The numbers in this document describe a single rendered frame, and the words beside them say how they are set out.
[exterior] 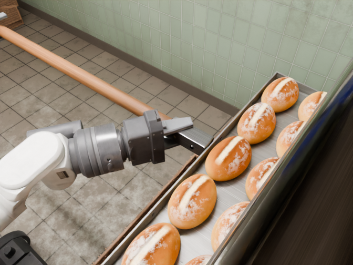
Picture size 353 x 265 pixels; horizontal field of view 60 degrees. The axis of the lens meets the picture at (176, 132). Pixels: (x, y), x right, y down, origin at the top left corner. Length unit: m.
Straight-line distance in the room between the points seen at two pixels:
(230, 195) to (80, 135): 0.27
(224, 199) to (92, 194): 1.50
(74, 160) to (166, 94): 1.98
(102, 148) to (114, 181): 1.45
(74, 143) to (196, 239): 0.25
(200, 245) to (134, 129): 0.22
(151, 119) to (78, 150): 0.13
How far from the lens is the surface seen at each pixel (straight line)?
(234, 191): 0.53
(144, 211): 1.01
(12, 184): 0.52
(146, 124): 0.54
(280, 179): 0.24
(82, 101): 2.53
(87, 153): 0.53
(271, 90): 0.65
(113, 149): 0.52
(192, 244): 0.48
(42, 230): 1.93
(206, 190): 0.47
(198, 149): 0.55
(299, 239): 0.25
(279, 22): 1.82
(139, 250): 0.42
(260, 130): 0.57
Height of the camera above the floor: 1.63
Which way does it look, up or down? 48 degrees down
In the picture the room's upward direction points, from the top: straight up
